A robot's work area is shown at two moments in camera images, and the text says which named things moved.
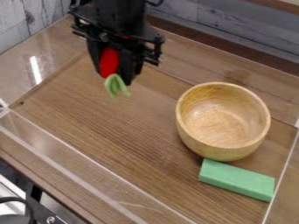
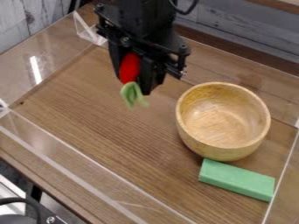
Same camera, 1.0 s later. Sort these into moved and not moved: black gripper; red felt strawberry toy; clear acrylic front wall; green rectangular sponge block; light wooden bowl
Moved: red felt strawberry toy; black gripper
Not moved: light wooden bowl; green rectangular sponge block; clear acrylic front wall
